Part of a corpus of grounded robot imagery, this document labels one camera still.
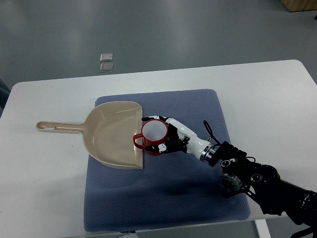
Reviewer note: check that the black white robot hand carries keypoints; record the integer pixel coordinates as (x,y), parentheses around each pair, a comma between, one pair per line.
(181,138)

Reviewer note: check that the red cup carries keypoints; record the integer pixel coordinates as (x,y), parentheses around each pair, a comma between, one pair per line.
(153,133)

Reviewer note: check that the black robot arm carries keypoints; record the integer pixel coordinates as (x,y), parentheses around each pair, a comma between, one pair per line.
(262,183)

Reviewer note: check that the beige plastic dustpan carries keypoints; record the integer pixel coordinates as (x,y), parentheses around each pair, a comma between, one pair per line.
(107,133)

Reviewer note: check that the blue grey textured mat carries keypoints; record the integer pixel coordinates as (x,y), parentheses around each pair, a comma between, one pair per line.
(172,189)

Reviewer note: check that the lower floor socket plate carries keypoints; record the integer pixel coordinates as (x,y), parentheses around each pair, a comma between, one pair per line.
(106,67)

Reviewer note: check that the floor socket plate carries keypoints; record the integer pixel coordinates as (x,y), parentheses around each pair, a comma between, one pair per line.
(106,57)
(106,67)

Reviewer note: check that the upper floor socket plate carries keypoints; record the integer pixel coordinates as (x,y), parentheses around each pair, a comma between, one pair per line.
(106,57)

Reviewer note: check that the white table leg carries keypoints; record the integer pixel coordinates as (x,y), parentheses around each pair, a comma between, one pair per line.
(262,228)

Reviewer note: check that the wooden box corner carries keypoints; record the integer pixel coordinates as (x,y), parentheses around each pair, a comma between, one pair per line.
(299,5)

